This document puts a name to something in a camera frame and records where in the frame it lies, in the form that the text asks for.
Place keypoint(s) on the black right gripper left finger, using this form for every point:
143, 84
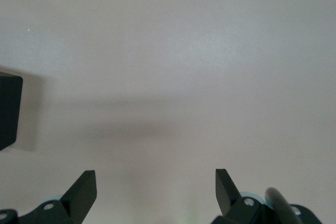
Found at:
78, 197

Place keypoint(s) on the black plastic box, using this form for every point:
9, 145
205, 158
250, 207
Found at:
9, 111

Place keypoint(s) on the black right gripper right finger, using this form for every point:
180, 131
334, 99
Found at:
228, 195

